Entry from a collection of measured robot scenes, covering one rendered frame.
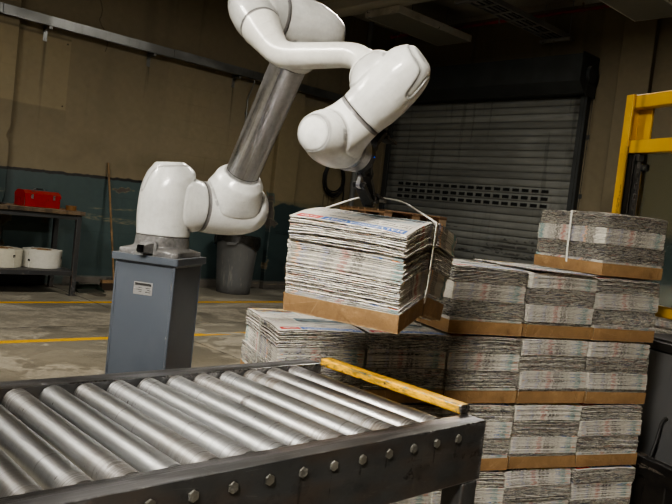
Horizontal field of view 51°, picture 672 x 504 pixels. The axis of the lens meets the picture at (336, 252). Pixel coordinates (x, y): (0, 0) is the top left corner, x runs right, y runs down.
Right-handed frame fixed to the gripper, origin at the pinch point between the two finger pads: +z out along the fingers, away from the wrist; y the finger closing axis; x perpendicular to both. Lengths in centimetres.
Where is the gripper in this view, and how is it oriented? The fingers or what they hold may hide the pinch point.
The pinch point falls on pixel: (385, 169)
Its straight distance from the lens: 174.8
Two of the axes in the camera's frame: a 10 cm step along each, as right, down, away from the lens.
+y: -1.7, 9.9, -0.1
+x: 9.0, 1.5, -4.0
